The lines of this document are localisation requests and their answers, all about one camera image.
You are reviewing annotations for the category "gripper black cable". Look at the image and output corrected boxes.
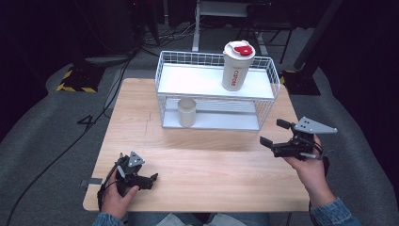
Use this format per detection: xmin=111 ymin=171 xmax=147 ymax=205
xmin=309 ymin=140 xmax=331 ymax=177
xmin=97 ymin=163 xmax=120 ymax=212

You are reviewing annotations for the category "black slanted pole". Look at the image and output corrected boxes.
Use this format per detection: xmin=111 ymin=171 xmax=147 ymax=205
xmin=293 ymin=0 xmax=345 ymax=71

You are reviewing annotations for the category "white metal stand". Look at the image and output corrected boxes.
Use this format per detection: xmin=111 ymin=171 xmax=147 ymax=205
xmin=191 ymin=0 xmax=252 ymax=53

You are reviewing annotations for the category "yellow black striped base plate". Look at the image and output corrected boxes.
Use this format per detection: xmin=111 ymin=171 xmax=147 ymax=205
xmin=279 ymin=69 xmax=322 ymax=96
xmin=56 ymin=64 xmax=106 ymax=94

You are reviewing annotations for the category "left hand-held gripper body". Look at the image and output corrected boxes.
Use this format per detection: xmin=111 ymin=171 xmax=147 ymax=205
xmin=115 ymin=151 xmax=154 ymax=197

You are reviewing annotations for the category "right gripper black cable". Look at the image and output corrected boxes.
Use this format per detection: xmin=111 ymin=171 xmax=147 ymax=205
xmin=309 ymin=140 xmax=331 ymax=177

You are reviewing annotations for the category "grey tape strip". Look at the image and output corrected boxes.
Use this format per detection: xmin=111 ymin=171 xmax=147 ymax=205
xmin=80 ymin=177 xmax=104 ymax=188

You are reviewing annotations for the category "cream tumbler with red lid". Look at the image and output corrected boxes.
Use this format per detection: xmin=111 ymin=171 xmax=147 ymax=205
xmin=221 ymin=40 xmax=257 ymax=92

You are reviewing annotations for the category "black chair frame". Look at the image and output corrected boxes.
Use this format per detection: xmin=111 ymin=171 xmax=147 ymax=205
xmin=236 ymin=2 xmax=297 ymax=65

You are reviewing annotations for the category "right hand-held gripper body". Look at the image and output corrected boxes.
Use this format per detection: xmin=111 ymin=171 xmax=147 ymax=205
xmin=272 ymin=116 xmax=338 ymax=162

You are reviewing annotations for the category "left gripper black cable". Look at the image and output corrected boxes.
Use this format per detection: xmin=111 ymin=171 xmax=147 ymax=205
xmin=97 ymin=163 xmax=120 ymax=212

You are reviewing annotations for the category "bundle of floor cables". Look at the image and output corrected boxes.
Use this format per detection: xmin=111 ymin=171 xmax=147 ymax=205
xmin=137 ymin=17 xmax=197 ymax=58

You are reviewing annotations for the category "person's left hand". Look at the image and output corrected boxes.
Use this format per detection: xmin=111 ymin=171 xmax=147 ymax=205
xmin=101 ymin=170 xmax=140 ymax=220

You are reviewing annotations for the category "white wire shelf rack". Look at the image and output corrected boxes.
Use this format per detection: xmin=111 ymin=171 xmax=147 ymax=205
xmin=154 ymin=50 xmax=281 ymax=132

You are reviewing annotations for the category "small cream cup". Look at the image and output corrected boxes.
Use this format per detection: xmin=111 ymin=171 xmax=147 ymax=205
xmin=177 ymin=97 xmax=198 ymax=128

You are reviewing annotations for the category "person's right hand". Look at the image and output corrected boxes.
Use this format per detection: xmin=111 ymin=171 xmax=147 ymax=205
xmin=281 ymin=135 xmax=337 ymax=206

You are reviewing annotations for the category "long black floor cable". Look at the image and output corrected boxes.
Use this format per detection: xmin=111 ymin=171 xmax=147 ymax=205
xmin=5 ymin=51 xmax=135 ymax=226

